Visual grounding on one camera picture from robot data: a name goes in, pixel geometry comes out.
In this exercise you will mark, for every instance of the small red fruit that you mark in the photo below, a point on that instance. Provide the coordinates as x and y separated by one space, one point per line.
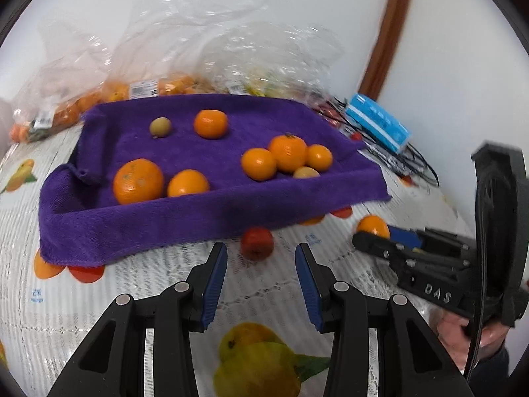
356 135
257 243

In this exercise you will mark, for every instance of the clear plastic bag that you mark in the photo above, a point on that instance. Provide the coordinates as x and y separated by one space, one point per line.
62 74
272 53
186 29

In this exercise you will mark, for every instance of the blue tissue box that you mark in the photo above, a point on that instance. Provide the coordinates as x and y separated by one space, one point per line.
378 126

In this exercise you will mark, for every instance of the person's right forearm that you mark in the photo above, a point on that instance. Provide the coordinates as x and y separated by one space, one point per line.
492 374

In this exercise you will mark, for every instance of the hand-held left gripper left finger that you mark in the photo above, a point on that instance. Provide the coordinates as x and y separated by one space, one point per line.
215 287

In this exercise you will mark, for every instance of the round tan longan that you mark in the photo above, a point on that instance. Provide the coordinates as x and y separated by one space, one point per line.
160 127
306 172

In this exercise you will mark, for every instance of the person's right hand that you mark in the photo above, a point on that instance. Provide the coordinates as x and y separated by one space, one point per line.
452 333

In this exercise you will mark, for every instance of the bagged kumquats pile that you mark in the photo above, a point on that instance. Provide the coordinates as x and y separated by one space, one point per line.
177 84

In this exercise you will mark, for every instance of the fruit print tablecloth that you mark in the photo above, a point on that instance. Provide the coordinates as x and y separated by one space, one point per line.
124 285

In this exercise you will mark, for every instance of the brown wooden door frame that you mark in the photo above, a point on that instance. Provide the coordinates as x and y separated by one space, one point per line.
386 29

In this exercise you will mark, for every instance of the small orange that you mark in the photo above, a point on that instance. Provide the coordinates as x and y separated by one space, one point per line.
319 157
288 152
373 226
211 123
188 182
258 164

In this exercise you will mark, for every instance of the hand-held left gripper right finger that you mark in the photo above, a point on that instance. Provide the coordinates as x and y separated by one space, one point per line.
308 291

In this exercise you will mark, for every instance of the bagged tangerines pile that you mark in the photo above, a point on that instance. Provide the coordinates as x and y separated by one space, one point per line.
70 111

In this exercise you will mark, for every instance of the bagged red fruits pile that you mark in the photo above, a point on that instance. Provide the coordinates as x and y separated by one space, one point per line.
326 109

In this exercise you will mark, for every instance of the purple towel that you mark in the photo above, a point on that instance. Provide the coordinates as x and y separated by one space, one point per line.
231 206

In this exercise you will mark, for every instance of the large orange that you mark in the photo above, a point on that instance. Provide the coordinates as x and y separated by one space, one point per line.
138 181

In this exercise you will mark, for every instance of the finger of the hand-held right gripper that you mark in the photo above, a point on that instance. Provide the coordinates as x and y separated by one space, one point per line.
374 245
406 236

